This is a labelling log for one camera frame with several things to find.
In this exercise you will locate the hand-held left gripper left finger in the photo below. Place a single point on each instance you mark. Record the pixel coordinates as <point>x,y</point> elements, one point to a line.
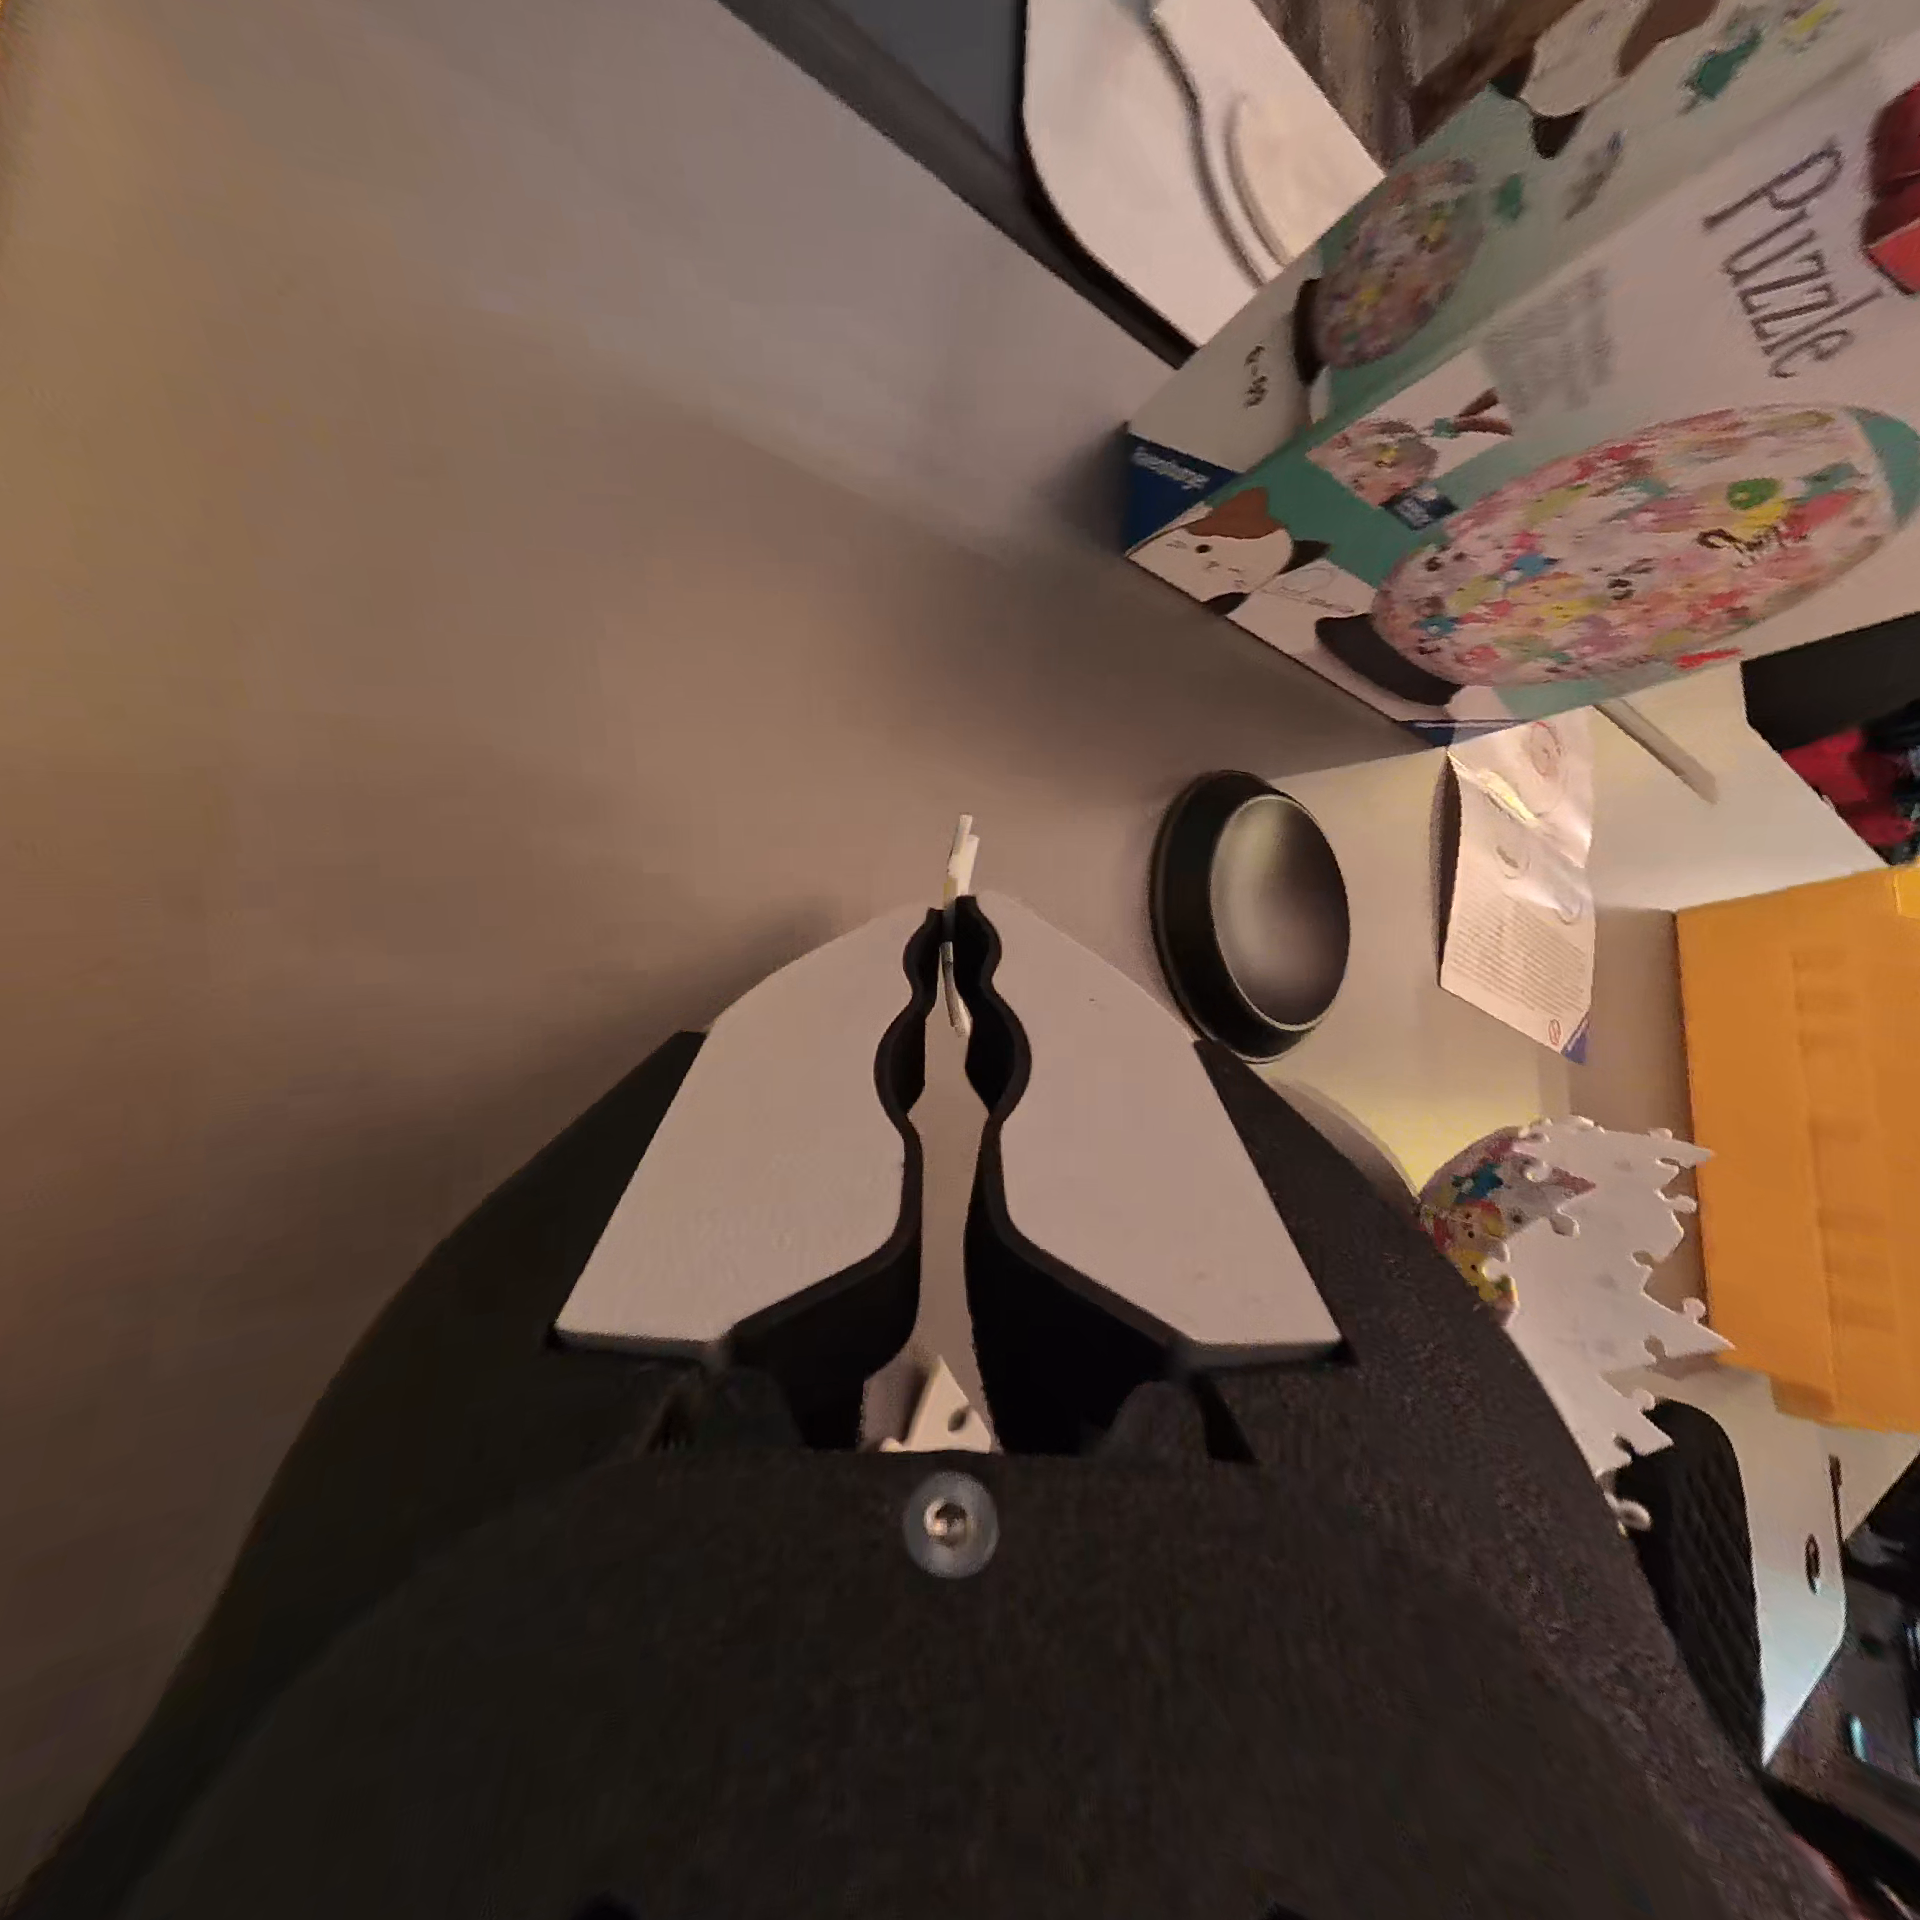
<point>750,1171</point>

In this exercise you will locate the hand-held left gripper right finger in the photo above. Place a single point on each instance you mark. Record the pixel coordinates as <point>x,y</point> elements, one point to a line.
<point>1152,1185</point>

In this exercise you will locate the single white jigsaw piece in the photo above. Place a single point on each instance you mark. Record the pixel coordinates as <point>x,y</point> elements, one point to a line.
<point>960,863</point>

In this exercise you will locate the partly built puzzle ball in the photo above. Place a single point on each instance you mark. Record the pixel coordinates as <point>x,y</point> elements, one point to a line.
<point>1604,1275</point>

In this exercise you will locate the black ball stand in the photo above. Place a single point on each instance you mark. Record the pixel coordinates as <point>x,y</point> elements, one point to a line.
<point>1251,914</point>

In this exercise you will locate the colourful puzzle box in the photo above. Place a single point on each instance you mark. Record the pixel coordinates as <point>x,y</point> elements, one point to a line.
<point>1649,452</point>

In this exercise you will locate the folded paper leaflet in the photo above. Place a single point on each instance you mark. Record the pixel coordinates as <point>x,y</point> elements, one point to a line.
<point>1517,945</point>

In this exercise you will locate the yellow plastic bin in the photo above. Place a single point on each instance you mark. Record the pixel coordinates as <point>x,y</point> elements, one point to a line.
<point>1815,1141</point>

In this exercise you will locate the white board stand base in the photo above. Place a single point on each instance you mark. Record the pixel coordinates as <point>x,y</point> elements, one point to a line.
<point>1141,135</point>

